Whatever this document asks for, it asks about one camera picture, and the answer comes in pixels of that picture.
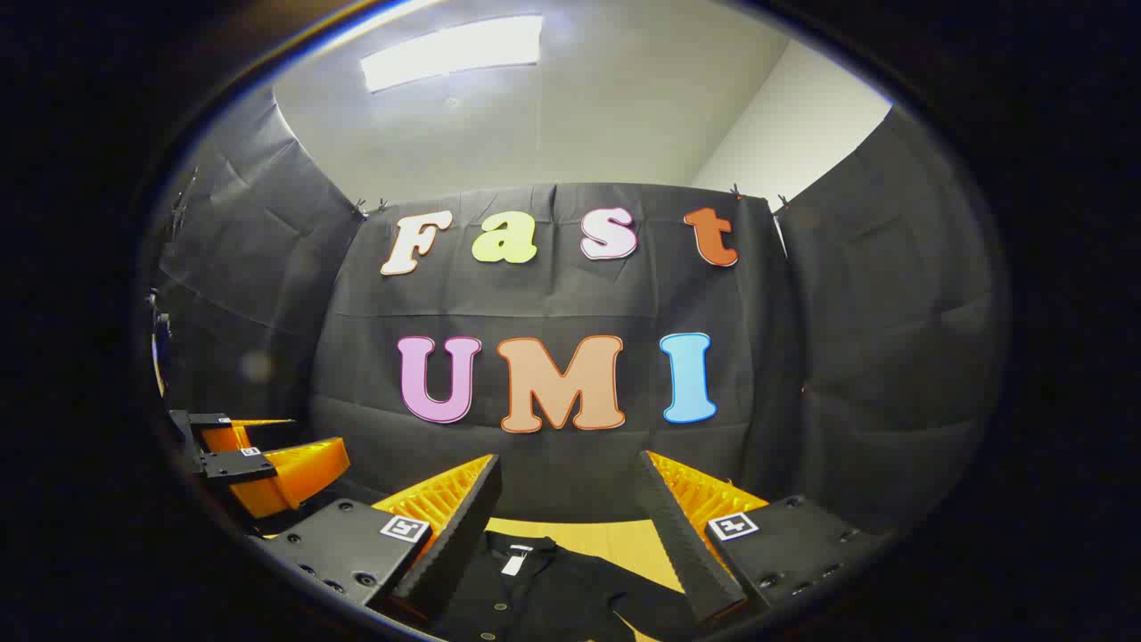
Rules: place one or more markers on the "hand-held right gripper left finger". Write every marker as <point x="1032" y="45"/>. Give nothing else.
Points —
<point x="455" y="544"/>

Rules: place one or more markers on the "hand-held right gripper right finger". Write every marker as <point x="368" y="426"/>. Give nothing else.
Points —
<point x="686" y="544"/>

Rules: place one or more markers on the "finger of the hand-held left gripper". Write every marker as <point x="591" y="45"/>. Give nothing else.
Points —
<point x="223" y="435"/>
<point x="294" y="473"/>

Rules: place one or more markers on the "black button jacket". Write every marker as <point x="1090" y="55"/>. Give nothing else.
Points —
<point x="553" y="593"/>

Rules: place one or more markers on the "black backdrop cloth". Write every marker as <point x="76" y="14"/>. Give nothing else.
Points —
<point x="570" y="294"/>

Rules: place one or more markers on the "ceiling light panel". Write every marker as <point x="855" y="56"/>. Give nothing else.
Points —
<point x="446" y="53"/>

